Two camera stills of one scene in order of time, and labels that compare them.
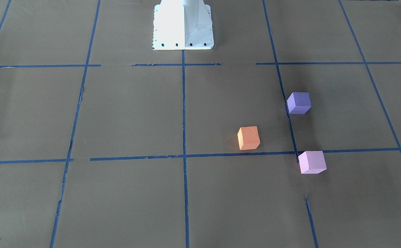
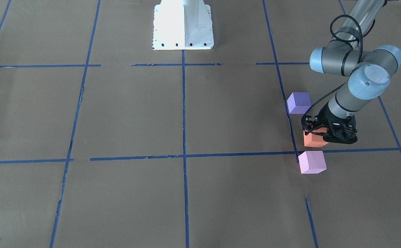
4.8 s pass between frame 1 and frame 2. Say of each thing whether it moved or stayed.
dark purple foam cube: stayed
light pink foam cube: stayed
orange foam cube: moved
